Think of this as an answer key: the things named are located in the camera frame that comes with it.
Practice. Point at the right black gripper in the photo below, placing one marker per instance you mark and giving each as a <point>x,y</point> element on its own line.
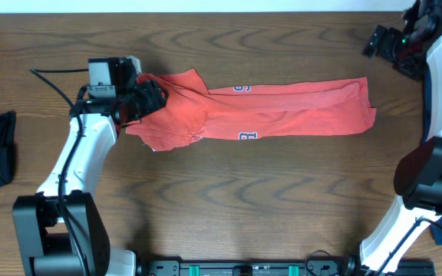
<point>392,37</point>

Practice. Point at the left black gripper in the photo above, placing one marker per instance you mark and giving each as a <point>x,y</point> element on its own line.
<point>153,100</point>

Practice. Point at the red printed t-shirt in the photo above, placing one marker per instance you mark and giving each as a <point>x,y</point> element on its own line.
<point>249,112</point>

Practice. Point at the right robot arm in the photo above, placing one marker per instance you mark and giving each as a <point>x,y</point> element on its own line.
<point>417,178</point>

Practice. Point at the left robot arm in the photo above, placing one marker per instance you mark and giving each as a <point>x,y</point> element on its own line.
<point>59,229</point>

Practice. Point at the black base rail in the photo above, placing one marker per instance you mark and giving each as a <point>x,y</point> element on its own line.
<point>209,268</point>

